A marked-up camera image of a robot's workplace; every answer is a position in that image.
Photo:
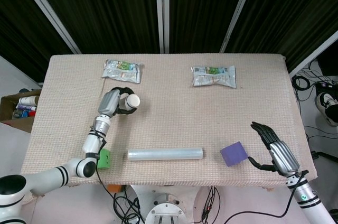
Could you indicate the orange block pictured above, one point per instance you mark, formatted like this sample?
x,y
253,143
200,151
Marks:
x,y
113,188

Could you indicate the black equipment box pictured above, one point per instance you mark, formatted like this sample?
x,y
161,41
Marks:
x,y
328,61

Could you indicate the dark green curtain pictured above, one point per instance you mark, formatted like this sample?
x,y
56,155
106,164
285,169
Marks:
x,y
111,7

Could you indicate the grey metal frame post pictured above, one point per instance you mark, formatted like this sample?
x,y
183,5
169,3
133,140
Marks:
x,y
314,55
239,10
161,10
47,12

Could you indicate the green foam cube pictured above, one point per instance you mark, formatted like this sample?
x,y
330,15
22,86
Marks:
x,y
105,160

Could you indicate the beige woven tablecloth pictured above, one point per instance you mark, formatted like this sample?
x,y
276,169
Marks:
x,y
185,118

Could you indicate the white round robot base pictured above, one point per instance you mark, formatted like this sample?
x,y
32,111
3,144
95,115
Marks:
x,y
167,209

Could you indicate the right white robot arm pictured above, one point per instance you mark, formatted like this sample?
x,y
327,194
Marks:
x,y
307,197

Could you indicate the purple foam cube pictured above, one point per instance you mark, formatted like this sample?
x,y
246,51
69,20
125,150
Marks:
x,y
233,154

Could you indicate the clear plastic wrap roll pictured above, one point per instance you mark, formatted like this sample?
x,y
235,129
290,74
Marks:
x,y
165,154

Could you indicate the white black sneaker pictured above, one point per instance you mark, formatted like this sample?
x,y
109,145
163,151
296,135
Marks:
x,y
327,105

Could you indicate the crumpled silver snack bag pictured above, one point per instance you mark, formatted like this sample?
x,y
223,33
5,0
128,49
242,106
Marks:
x,y
122,72
214,76

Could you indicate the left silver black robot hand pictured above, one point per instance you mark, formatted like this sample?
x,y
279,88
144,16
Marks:
x,y
108,102

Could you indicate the white paper cup blue band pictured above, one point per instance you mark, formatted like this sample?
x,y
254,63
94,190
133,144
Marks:
x,y
130,102

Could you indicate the brown cardboard box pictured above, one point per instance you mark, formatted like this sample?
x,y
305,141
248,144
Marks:
x,y
16,122

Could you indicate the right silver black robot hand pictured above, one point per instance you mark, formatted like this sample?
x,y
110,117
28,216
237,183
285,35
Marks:
x,y
282,152

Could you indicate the white cylinder bottle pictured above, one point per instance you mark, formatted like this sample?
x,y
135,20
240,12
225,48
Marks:
x,y
27,100

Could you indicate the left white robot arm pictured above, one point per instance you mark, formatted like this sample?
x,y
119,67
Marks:
x,y
66,171

